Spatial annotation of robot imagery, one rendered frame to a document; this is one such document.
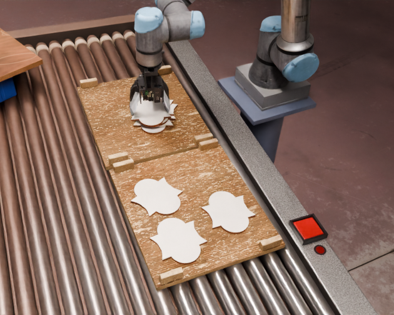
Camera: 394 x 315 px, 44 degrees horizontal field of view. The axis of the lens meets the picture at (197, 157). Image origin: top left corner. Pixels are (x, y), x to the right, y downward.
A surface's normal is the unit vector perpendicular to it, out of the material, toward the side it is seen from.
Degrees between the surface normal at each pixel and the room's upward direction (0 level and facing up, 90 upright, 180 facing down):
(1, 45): 0
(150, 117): 0
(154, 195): 0
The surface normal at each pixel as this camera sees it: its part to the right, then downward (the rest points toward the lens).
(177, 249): 0.05, -0.72
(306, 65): 0.34, 0.76
